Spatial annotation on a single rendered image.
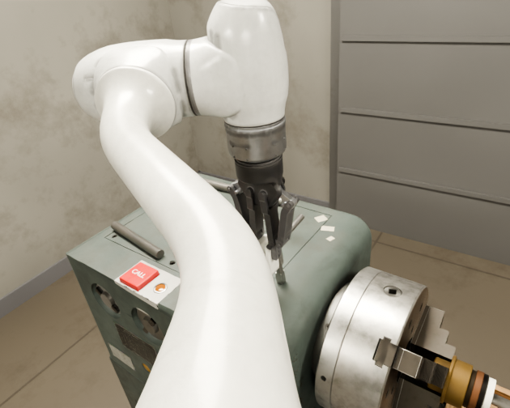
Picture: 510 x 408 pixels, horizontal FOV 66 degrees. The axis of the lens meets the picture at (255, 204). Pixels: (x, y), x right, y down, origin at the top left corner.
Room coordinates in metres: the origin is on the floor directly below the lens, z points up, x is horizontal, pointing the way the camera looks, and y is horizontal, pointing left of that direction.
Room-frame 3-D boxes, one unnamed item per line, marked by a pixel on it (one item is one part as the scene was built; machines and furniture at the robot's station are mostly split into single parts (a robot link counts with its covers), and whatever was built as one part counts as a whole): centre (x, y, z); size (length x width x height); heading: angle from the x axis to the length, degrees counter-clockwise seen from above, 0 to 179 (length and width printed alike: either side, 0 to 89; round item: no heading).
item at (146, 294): (0.63, 0.24, 1.23); 0.13 x 0.08 x 0.06; 51
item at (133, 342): (0.77, 0.09, 1.06); 0.59 x 0.48 x 0.39; 51
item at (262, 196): (0.54, -0.03, 1.44); 0.04 x 0.01 x 0.11; 141
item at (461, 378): (0.44, -0.35, 1.08); 0.09 x 0.09 x 0.09; 51
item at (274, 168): (0.55, -0.01, 1.50); 0.08 x 0.07 x 0.09; 51
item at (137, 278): (0.64, 0.26, 1.26); 0.06 x 0.06 x 0.02; 51
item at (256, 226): (0.56, 0.00, 1.44); 0.04 x 0.01 x 0.11; 141
